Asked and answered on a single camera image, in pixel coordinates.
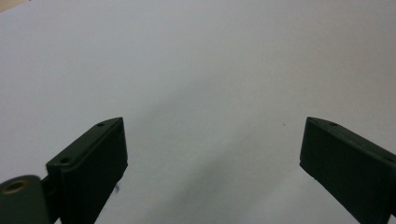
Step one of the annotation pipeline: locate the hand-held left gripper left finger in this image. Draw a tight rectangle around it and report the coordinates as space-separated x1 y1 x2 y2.
46 117 129 224

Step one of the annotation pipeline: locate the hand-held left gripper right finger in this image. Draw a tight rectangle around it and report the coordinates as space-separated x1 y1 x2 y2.
299 116 396 224

